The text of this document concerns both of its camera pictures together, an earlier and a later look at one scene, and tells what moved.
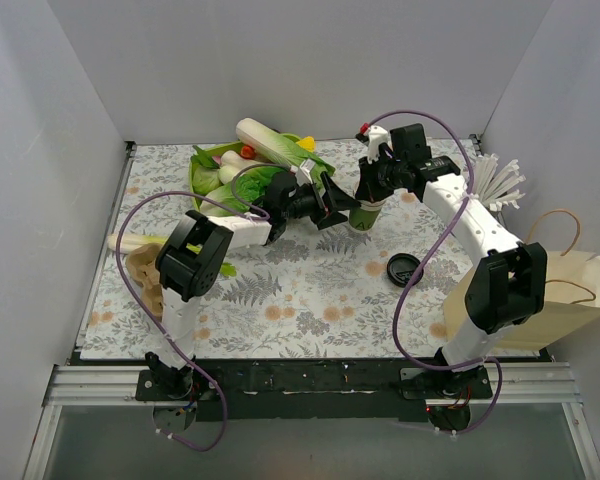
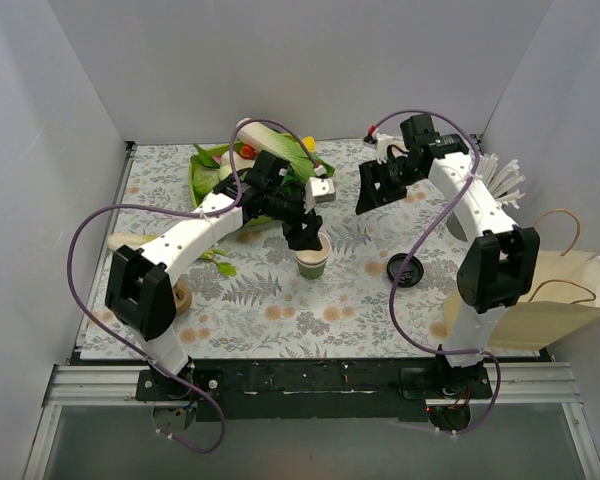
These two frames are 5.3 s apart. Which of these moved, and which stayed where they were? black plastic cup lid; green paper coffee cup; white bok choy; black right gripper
Moved: green paper coffee cup
Stayed: black plastic cup lid; black right gripper; white bok choy
